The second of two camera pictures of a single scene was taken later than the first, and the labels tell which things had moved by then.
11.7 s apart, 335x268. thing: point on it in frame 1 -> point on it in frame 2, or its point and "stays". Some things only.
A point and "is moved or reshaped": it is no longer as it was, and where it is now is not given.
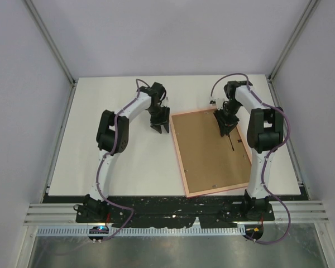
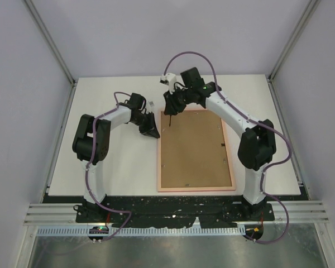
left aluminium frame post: (55, 52) stays
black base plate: (174, 211) stays
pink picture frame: (208, 162) is moved or reshaped
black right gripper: (224, 122) -> (172, 107)
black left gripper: (164, 120) -> (151, 125)
